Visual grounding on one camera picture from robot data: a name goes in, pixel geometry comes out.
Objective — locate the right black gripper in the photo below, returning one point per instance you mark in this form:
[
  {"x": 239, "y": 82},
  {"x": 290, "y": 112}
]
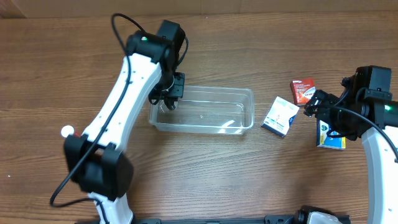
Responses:
[{"x": 321, "y": 104}]

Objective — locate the blue yellow VapoDrops box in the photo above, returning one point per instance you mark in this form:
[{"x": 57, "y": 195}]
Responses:
[{"x": 325, "y": 137}]

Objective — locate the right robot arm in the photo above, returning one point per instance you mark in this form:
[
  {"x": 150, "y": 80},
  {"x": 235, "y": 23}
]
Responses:
[{"x": 366, "y": 111}]

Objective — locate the red medicine box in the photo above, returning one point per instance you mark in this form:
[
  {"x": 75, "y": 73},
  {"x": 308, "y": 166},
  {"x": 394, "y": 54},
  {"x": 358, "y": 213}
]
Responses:
[{"x": 302, "y": 90}]

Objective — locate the clear plastic container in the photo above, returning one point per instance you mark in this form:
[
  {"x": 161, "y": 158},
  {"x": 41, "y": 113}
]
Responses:
[{"x": 207, "y": 110}]

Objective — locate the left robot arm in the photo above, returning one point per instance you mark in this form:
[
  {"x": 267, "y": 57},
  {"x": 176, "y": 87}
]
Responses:
[{"x": 96, "y": 159}]

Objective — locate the orange bottle white cap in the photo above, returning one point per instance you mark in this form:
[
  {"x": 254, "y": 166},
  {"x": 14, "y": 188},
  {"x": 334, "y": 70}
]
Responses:
[{"x": 69, "y": 130}]

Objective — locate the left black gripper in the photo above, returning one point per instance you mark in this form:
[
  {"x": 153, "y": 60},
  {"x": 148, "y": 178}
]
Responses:
[{"x": 173, "y": 93}]

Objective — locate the white blue medicine box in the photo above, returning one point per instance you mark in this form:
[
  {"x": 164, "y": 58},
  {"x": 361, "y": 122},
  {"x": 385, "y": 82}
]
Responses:
[{"x": 280, "y": 116}]

